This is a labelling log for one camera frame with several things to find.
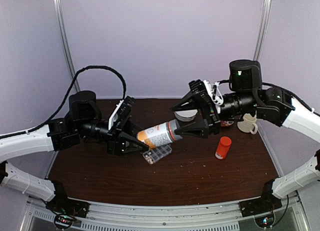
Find amber bottle with grey cap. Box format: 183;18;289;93
136;119;183;150

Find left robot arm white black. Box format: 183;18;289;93
0;90;149;213

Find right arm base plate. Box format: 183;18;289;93
239;197;283;230

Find clear plastic pill organizer box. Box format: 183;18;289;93
142;144;172;165

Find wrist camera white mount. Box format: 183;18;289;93
108;96;136;131
203;79;224;106

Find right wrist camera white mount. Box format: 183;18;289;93
203;79;224;106

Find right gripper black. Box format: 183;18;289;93
170;88;258;138

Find white scalloped bowl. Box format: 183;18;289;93
174;109;198;122

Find aluminium frame post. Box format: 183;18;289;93
51;0;85;104
253;0;272;61

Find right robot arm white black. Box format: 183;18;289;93
171;59;320;142

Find front aluminium rail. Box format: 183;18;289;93
19;187;311;231

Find cream ceramic mug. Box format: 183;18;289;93
237;113;258;135

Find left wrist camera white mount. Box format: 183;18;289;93
108;96;136;131

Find left aluminium frame post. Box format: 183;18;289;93
51;0;85;104

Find orange pill bottle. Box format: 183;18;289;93
215;136;232;160

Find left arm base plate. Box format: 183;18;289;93
42;197;90;230

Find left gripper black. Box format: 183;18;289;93
76;116;153;157

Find red floral plate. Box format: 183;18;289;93
220;120;235;128

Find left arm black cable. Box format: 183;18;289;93
0;65;127;139

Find right aluminium frame post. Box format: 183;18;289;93
253;0;272;61

